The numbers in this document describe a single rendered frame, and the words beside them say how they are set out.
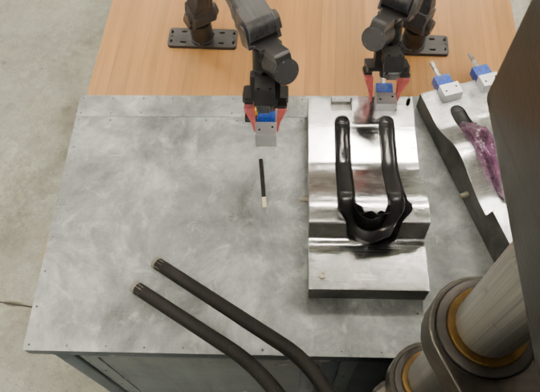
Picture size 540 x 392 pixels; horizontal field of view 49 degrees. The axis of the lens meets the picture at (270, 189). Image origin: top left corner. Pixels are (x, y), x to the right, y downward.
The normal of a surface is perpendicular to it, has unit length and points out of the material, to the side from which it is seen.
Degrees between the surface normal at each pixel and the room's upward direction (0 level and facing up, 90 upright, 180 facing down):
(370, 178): 27
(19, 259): 0
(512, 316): 90
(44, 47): 0
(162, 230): 0
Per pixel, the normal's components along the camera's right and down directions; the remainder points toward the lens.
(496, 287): -0.99, 0.11
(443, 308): -0.03, -0.48
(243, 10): 0.07, -0.31
